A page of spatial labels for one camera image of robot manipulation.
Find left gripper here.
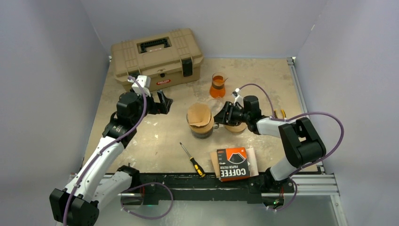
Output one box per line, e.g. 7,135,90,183
131,89,172,125

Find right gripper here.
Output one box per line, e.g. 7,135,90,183
211,101,250,127

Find wooden ring holder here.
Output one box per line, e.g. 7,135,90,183
188,119,215,135
224,123,247,133

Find clear glass dripper cone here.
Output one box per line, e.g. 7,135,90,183
208,97,225,116

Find orange glass carafe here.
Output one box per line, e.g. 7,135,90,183
209,72,228,98

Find smoky glass carafe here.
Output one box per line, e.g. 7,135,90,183
188,115,219,139

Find coffee paper filter box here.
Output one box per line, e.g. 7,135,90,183
216,147,250,182

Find brown paper coffee filter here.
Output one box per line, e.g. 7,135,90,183
186,103,211,128

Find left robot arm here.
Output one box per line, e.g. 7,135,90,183
49,90,173,226

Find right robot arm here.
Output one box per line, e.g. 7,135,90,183
214,96,327,192

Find tan plastic toolbox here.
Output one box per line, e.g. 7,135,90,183
111,28,204,91

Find yellow black screwdriver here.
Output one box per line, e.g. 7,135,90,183
179,142,206,178

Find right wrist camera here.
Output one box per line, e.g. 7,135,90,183
232,88,243,107

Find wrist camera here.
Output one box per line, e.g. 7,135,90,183
129,75,151,97
232,88,243,107

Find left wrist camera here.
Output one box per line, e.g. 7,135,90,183
129,75,151,97

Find yellow handled pliers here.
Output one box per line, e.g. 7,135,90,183
273,109,287,119

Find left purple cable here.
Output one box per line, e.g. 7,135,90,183
62,75,174,226

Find purple cable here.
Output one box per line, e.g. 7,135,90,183
62,75,174,226
238,83,345,213

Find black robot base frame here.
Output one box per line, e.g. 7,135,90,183
64,171,340,207

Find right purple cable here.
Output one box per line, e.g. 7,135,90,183
238,83,345,213

